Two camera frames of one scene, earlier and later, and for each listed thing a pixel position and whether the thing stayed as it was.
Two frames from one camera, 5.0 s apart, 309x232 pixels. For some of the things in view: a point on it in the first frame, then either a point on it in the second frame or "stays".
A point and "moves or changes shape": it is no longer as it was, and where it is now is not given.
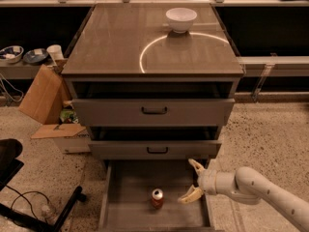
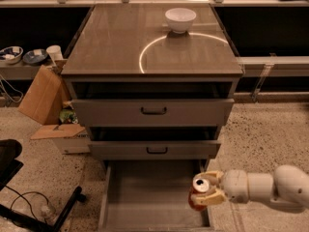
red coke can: x=157 y=198 moves or changes shape
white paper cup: x=56 y=51 stays
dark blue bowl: x=36 y=55 stays
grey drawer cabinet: x=154 y=85 stays
